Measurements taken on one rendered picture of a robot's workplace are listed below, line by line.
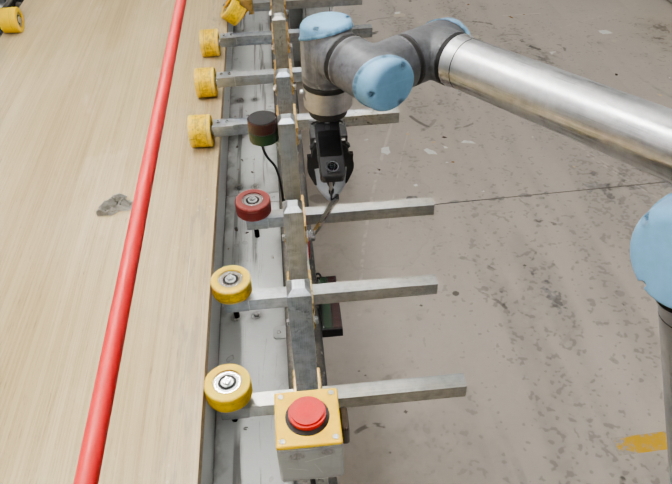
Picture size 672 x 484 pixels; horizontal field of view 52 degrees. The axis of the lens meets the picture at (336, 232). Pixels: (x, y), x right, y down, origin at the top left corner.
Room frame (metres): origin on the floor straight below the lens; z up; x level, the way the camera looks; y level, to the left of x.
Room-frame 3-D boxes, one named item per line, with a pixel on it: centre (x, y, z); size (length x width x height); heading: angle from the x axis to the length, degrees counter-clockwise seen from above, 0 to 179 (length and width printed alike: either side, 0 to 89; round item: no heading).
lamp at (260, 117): (1.19, 0.14, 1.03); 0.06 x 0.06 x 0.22; 4
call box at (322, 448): (0.43, 0.04, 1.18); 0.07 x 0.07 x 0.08; 4
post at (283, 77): (1.44, 0.11, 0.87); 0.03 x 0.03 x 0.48; 4
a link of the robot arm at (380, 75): (1.02, -0.07, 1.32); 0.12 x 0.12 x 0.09; 36
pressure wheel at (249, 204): (1.22, 0.19, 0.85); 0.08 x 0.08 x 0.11
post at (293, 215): (0.94, 0.07, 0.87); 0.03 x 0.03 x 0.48; 4
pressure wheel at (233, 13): (2.22, 0.31, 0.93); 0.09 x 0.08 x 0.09; 94
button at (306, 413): (0.43, 0.04, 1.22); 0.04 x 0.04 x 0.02
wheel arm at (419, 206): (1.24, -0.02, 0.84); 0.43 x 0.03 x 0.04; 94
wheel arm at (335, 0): (2.23, 0.07, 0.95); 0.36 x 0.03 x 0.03; 94
